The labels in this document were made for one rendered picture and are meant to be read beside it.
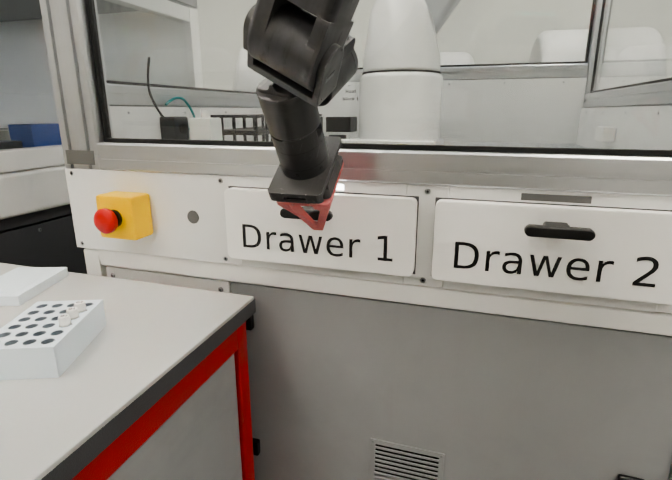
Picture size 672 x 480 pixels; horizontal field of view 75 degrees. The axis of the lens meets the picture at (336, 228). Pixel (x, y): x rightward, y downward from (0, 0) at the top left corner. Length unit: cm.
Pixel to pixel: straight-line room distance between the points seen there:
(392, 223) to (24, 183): 93
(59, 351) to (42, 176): 78
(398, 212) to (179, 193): 36
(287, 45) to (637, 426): 66
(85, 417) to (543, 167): 57
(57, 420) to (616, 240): 63
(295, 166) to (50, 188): 92
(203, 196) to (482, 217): 42
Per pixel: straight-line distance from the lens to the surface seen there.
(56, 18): 90
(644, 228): 63
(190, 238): 77
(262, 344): 79
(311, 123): 47
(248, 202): 67
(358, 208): 61
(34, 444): 50
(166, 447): 63
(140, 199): 78
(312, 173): 50
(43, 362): 59
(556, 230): 57
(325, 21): 39
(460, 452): 80
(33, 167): 130
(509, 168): 60
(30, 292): 84
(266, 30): 41
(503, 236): 60
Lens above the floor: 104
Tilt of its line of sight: 15 degrees down
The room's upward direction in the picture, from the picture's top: straight up
